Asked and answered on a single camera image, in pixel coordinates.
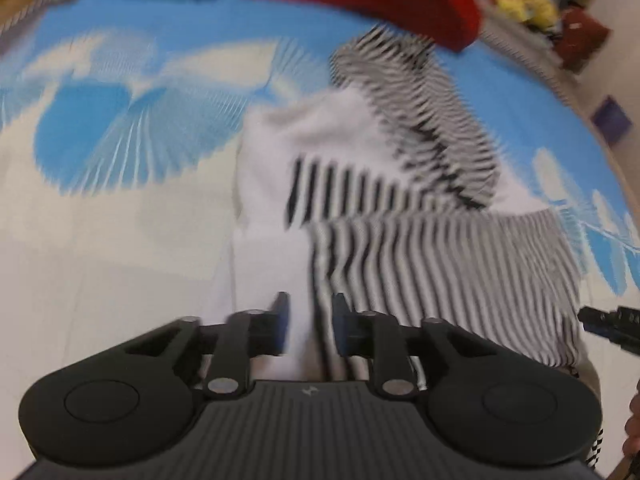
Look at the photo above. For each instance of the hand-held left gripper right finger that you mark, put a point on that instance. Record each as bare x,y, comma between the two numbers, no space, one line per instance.
341,324

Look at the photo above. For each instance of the purple flat item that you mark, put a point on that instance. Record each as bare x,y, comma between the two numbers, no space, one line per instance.
611,116

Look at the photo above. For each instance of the person's right hand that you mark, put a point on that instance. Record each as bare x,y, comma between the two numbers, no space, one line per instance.
634,425

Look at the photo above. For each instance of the black white striped small garment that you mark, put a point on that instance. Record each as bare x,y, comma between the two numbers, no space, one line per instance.
415,260

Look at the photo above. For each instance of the blue white printed blanket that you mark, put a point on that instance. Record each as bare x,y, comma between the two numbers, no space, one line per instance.
125,200

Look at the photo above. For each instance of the dark red box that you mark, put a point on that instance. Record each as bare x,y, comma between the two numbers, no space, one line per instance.
582,40

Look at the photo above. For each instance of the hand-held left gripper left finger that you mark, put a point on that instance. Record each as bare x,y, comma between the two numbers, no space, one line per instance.
278,321

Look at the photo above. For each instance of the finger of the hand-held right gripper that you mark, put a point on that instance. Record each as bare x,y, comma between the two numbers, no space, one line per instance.
607,325

